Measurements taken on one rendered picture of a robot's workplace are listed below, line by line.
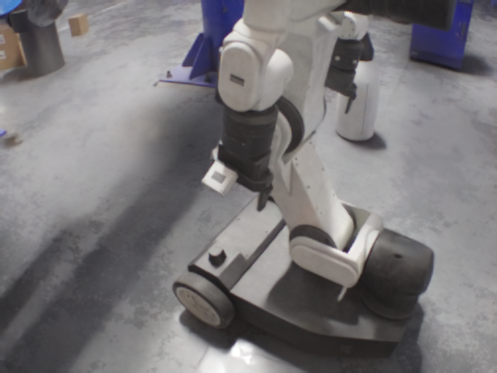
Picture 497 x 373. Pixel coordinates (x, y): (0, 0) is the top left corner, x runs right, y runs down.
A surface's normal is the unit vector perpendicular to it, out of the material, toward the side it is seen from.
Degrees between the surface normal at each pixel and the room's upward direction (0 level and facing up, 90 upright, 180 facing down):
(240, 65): 90
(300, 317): 0
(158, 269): 0
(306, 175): 60
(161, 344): 0
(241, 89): 90
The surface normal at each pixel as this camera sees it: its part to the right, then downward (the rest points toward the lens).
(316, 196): 0.70, -0.09
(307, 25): -0.56, 0.55
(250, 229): -0.04, -0.76
